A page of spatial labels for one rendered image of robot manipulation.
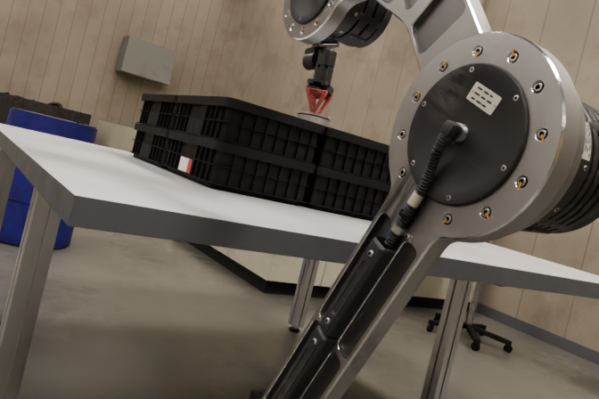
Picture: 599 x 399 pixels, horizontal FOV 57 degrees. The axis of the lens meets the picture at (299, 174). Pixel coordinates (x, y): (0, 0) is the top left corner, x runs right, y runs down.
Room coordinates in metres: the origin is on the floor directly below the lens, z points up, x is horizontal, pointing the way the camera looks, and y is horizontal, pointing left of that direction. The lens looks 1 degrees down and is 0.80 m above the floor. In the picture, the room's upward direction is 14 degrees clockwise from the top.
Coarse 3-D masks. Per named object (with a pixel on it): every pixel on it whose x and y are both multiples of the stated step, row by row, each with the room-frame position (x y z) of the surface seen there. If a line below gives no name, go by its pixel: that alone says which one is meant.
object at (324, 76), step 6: (318, 66) 1.71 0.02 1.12; (318, 72) 1.71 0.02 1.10; (324, 72) 1.70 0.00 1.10; (330, 72) 1.71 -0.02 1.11; (318, 78) 1.70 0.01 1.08; (324, 78) 1.70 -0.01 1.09; (330, 78) 1.71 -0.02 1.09; (312, 84) 1.70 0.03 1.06; (318, 84) 1.71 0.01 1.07; (324, 84) 1.67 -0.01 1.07; (330, 84) 1.72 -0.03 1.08
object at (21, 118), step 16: (16, 112) 3.12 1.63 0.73; (32, 112) 3.14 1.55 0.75; (32, 128) 3.09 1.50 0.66; (48, 128) 3.10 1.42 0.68; (64, 128) 3.14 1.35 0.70; (80, 128) 3.21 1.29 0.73; (16, 176) 3.09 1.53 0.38; (16, 192) 3.09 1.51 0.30; (32, 192) 3.10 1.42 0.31; (16, 208) 3.09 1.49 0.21; (16, 224) 3.09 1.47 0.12; (64, 224) 3.26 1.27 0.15; (0, 240) 3.09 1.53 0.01; (16, 240) 3.10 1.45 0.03; (64, 240) 3.30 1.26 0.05
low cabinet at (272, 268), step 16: (224, 256) 3.97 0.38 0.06; (240, 256) 3.72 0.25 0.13; (256, 256) 3.56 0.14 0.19; (272, 256) 3.40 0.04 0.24; (288, 256) 3.44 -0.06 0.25; (240, 272) 3.74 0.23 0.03; (256, 272) 3.52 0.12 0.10; (272, 272) 3.40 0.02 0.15; (288, 272) 3.46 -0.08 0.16; (320, 272) 3.59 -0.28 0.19; (336, 272) 3.67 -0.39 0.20; (272, 288) 3.47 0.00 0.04; (288, 288) 3.54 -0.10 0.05; (320, 288) 3.68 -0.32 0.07; (432, 288) 4.19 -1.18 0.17; (416, 304) 4.19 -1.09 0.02; (432, 304) 4.29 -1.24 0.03
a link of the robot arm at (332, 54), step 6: (324, 48) 1.72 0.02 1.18; (330, 48) 1.72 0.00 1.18; (318, 54) 1.72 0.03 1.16; (324, 54) 1.71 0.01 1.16; (330, 54) 1.71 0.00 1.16; (336, 54) 1.72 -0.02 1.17; (318, 60) 1.72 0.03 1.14; (324, 60) 1.70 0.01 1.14; (330, 60) 1.71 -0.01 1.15; (324, 66) 1.71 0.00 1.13; (330, 66) 1.72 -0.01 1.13
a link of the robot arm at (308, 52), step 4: (316, 44) 1.70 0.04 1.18; (320, 44) 1.70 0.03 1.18; (324, 44) 1.70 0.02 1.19; (336, 44) 1.74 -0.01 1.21; (308, 48) 1.78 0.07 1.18; (312, 48) 1.75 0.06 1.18; (316, 48) 1.76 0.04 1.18; (320, 48) 1.76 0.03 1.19; (308, 52) 1.78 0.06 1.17; (312, 52) 1.76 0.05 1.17; (304, 56) 1.79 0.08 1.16; (308, 56) 1.77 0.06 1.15; (312, 56) 1.75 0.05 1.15; (304, 60) 1.79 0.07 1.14; (308, 60) 1.77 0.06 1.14; (312, 60) 1.75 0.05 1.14; (304, 64) 1.79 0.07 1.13; (308, 64) 1.77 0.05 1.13; (312, 64) 1.76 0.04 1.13; (308, 68) 1.79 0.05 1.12; (312, 68) 1.78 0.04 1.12
